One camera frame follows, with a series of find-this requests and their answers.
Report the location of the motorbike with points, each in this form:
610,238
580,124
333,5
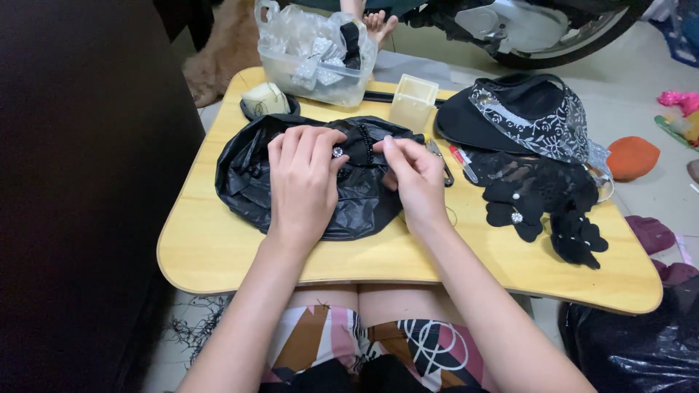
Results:
524,27

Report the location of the maroon fabric piece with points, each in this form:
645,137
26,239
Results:
652,233

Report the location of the patterned shorts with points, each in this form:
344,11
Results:
327,349

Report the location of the black hat with lace ribbon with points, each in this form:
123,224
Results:
513,117

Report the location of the large black plastic sack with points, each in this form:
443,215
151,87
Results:
633,344

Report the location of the clear plastic bag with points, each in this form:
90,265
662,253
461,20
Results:
306,33

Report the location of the silver rhinestone button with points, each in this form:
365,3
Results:
337,152

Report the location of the red and white pen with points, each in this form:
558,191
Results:
463,162

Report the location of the pile of black fabric flowers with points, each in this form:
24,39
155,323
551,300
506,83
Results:
546,202

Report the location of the tan furry rug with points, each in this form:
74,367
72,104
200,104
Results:
224,60

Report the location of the black fabric flower piece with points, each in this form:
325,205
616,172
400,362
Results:
361,143

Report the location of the dark wooden cabinet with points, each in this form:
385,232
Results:
82,191

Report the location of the black thread scraps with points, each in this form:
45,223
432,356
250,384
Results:
194,327

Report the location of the small translucent square box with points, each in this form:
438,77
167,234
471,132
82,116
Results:
413,101

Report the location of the orange cushion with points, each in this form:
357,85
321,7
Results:
632,158

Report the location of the black plastic bag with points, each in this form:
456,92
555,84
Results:
245,174

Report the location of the person's left hand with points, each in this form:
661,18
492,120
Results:
303,185

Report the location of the clear plastic container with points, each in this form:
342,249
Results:
319,76

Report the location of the pink toy heap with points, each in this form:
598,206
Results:
681,117

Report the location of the yellow wooden lap table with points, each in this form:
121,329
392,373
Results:
382,262

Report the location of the black stick tool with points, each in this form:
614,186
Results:
377,98

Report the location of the cream wax block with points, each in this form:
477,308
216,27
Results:
265,99

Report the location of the person's right hand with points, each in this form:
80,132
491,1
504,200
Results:
418,183

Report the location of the small thread scissors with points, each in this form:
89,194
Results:
440,161

